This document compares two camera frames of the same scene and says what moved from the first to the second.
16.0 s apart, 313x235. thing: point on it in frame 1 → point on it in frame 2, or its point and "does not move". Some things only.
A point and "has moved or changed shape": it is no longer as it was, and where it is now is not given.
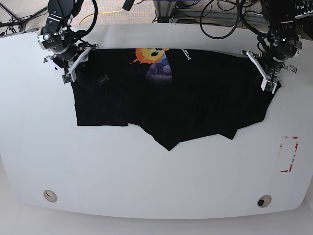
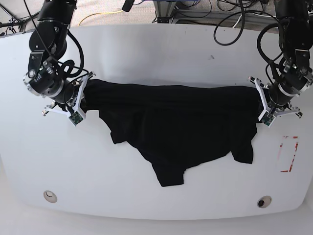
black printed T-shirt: x=174 y=95 has moved or changed shape
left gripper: x=56 y=36 → x=67 y=94
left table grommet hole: x=50 y=196 does not move
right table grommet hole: x=264 y=201 does not move
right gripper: x=285 y=44 → x=296 y=79
